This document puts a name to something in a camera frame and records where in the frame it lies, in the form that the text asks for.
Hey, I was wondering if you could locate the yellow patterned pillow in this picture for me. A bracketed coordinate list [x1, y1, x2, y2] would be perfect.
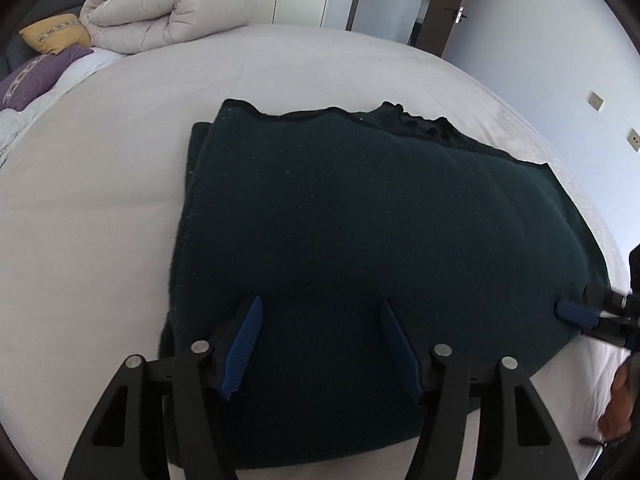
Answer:
[19, 14, 92, 56]

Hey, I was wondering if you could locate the grey padded headboard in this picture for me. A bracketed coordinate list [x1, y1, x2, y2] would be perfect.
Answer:
[4, 0, 116, 78]

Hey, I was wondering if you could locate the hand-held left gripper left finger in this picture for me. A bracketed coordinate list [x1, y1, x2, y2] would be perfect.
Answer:
[62, 295, 266, 480]

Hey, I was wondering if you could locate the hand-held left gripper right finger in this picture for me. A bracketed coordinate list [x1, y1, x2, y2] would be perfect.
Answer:
[379, 300, 580, 480]

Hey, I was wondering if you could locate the dark brown door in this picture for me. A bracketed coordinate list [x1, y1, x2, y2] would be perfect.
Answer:
[419, 0, 475, 58]

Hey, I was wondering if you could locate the white crinkled quilt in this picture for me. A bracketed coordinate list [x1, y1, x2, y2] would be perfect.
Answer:
[0, 107, 31, 166]

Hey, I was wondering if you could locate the person's right hand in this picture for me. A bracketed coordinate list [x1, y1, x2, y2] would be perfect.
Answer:
[599, 359, 640, 445]

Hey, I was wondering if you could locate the bed with white sheet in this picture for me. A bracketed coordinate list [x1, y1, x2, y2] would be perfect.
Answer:
[0, 22, 632, 480]

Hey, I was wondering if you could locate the dark green sweater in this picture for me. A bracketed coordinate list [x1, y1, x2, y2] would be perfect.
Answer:
[159, 99, 612, 472]

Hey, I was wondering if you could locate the purple patterned pillow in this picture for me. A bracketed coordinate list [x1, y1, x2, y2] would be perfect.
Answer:
[0, 45, 95, 112]

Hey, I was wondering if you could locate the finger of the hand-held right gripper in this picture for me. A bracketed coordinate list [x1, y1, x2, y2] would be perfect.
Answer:
[582, 284, 629, 312]
[556, 297, 640, 347]

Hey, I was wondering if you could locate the folded beige duvet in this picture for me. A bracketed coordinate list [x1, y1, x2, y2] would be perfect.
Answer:
[80, 0, 252, 56]

